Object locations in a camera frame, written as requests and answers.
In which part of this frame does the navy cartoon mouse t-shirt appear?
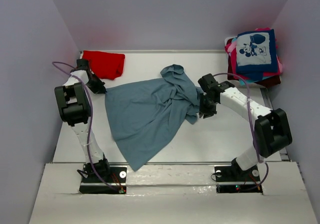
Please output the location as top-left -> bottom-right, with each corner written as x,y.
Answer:
235,29 -> 278,76

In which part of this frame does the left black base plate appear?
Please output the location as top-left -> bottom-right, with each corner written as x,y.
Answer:
77,165 -> 128,195

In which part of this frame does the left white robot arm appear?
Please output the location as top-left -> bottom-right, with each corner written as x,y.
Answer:
52,59 -> 111,184

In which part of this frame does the white foam front board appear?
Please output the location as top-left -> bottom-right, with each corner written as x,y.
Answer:
30,162 -> 317,224

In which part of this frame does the teal folded t-shirt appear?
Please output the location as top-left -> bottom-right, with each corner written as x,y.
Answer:
238,72 -> 264,83

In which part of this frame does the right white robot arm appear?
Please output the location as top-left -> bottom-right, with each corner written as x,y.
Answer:
198,74 -> 293,182

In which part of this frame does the dark maroon folded t-shirt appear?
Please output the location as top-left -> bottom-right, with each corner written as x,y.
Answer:
227,61 -> 281,89

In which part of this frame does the pink folded t-shirt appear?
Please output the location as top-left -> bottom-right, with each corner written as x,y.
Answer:
225,28 -> 283,79

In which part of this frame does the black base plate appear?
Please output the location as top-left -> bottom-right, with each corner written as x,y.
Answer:
77,165 -> 128,195
210,166 -> 263,194

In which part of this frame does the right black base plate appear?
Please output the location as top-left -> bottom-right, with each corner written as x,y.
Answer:
210,166 -> 263,194

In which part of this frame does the grey-blue t-shirt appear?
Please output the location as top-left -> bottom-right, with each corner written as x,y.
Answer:
105,64 -> 202,171

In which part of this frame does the folded red t-shirt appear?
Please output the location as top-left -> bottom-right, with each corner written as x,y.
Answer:
82,50 -> 125,80

